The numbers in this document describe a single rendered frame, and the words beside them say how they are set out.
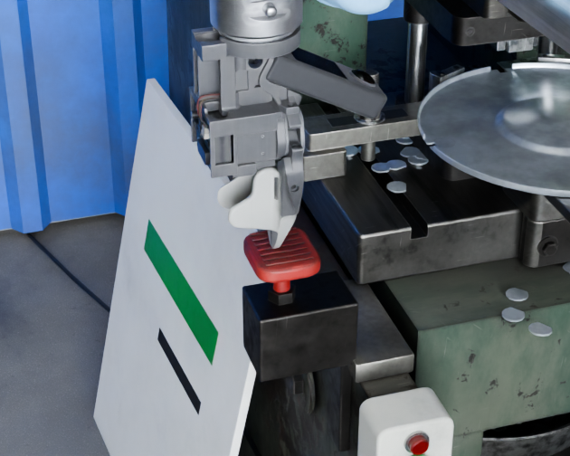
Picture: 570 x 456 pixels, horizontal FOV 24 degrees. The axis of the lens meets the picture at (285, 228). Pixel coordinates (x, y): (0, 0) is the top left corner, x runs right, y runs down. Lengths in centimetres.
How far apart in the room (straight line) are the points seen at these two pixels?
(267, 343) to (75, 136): 146
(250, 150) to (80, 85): 149
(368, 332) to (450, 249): 14
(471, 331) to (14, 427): 108
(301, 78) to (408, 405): 33
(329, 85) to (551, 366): 44
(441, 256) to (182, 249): 52
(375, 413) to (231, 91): 33
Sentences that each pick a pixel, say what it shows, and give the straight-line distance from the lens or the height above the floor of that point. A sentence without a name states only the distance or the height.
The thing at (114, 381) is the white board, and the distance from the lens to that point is 209.
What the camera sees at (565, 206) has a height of 78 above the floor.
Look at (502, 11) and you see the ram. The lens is 134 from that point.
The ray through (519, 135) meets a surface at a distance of 134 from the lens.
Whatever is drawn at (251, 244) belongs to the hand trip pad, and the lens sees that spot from 119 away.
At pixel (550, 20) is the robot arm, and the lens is 94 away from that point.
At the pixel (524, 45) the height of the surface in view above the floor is 83.
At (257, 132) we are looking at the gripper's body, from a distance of 108.
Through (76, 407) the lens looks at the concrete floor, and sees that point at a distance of 223.
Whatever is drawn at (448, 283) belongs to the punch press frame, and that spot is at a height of 64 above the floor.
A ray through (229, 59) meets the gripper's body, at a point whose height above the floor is 96.
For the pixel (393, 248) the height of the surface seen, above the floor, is 68.
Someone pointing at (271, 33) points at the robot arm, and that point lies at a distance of 105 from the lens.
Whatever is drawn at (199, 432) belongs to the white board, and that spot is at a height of 27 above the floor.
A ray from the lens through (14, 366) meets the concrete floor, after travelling 234.
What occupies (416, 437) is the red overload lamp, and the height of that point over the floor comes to 62.
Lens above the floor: 139
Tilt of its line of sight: 31 degrees down
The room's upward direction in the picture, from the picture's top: straight up
